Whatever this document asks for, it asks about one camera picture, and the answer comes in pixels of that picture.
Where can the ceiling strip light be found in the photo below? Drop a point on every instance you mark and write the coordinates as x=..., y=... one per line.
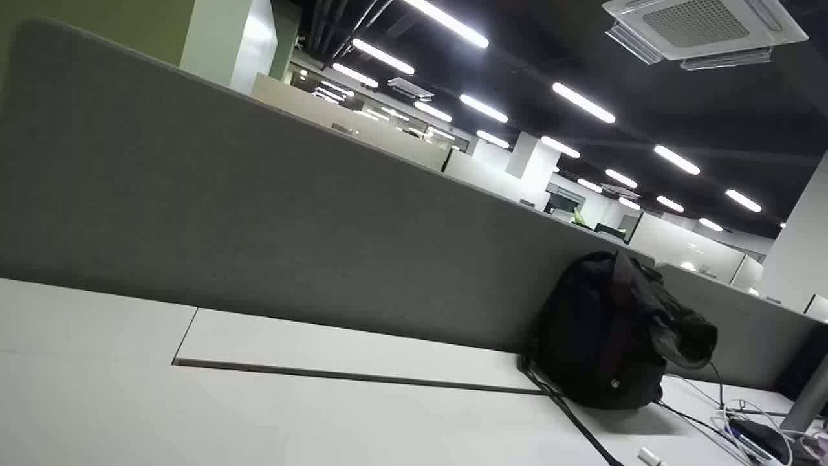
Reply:
x=491, y=137
x=622, y=180
x=560, y=145
x=742, y=200
x=484, y=108
x=710, y=224
x=590, y=184
x=449, y=21
x=675, y=158
x=433, y=112
x=384, y=59
x=670, y=203
x=354, y=75
x=583, y=101

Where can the black backpack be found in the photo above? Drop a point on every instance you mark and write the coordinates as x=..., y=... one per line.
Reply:
x=596, y=338

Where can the ceiling air conditioner unit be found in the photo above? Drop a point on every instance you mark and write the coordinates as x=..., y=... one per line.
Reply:
x=702, y=26

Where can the grey metal pole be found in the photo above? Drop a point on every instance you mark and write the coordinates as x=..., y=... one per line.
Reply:
x=807, y=398

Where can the grey desk partition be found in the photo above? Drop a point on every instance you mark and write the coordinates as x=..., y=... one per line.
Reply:
x=259, y=216

